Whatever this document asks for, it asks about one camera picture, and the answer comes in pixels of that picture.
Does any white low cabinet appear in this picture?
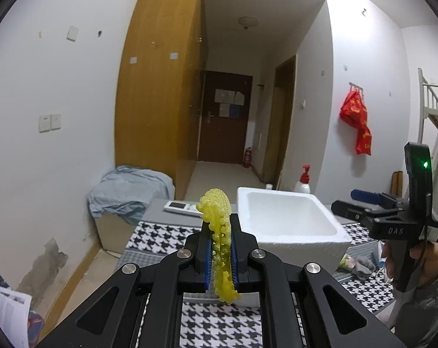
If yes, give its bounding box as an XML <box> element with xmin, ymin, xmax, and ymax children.
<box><xmin>94</xmin><ymin>203</ymin><xmax>152</xmax><ymax>252</ymax></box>

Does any small red plastic bag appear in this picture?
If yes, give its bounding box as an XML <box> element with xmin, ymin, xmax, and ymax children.
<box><xmin>356</xmin><ymin>123</ymin><xmax>372</xmax><ymax>156</ymax></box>

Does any white red pump lotion bottle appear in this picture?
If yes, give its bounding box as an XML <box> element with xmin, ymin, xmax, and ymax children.
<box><xmin>294</xmin><ymin>164</ymin><xmax>311</xmax><ymax>193</ymax></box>

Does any metal bunk bed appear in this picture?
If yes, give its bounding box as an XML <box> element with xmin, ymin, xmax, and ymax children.
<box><xmin>417</xmin><ymin>68</ymin><xmax>438</xmax><ymax>175</ymax></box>

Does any wooden side door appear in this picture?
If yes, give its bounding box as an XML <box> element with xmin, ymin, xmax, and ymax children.
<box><xmin>262</xmin><ymin>55</ymin><xmax>298</xmax><ymax>189</ymax></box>

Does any grey soft toy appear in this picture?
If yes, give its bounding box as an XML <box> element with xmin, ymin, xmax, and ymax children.
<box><xmin>351</xmin><ymin>255</ymin><xmax>378</xmax><ymax>280</ymax></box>

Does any person's right forearm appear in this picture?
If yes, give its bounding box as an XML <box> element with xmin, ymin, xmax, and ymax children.
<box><xmin>393</xmin><ymin>261</ymin><xmax>438</xmax><ymax>348</ymax></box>

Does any blue-grey crumpled cloth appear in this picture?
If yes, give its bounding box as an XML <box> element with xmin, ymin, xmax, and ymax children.
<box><xmin>88</xmin><ymin>165</ymin><xmax>176</xmax><ymax>225</ymax></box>

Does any houndstooth tablecloth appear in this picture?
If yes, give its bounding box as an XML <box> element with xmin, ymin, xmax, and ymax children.
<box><xmin>114</xmin><ymin>199</ymin><xmax>397</xmax><ymax>348</ymax></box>

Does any white paper sheet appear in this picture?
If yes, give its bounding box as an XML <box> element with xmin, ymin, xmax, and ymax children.
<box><xmin>0</xmin><ymin>283</ymin><xmax>33</xmax><ymax>348</ymax></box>

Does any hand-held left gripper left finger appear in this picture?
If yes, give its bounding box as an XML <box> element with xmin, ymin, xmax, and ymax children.
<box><xmin>33</xmin><ymin>221</ymin><xmax>214</xmax><ymax>348</ymax></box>

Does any large red plastic bag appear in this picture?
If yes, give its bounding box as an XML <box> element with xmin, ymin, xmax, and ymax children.
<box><xmin>339</xmin><ymin>89</ymin><xmax>368</xmax><ymax>128</ymax></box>

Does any white remote control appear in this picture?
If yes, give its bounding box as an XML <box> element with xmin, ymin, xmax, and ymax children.
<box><xmin>163</xmin><ymin>200</ymin><xmax>201</xmax><ymax>217</ymax></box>

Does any yellow soft bumpy toy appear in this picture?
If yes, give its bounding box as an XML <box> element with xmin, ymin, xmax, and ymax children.
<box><xmin>196</xmin><ymin>187</ymin><xmax>243</xmax><ymax>303</ymax></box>

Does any dark brown entrance door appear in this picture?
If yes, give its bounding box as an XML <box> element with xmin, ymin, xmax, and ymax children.
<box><xmin>198</xmin><ymin>70</ymin><xmax>253</xmax><ymax>165</ymax></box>

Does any wooden wardrobe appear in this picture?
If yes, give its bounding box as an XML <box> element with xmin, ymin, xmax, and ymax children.
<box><xmin>115</xmin><ymin>0</ymin><xmax>209</xmax><ymax>200</ymax></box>

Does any white foam box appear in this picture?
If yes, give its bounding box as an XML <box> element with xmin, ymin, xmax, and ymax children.
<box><xmin>236</xmin><ymin>187</ymin><xmax>351</xmax><ymax>308</ymax></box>

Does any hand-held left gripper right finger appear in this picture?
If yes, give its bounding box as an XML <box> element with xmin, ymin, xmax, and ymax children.
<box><xmin>230</xmin><ymin>213</ymin><xmax>408</xmax><ymax>348</ymax></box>

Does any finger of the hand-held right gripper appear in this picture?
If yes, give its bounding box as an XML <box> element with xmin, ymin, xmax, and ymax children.
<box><xmin>351</xmin><ymin>188</ymin><xmax>408</xmax><ymax>208</ymax></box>
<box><xmin>330</xmin><ymin>199</ymin><xmax>386</xmax><ymax>231</ymax></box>

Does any person's right hand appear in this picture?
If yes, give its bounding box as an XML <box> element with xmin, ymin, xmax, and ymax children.
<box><xmin>381</xmin><ymin>241</ymin><xmax>438</xmax><ymax>291</ymax></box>

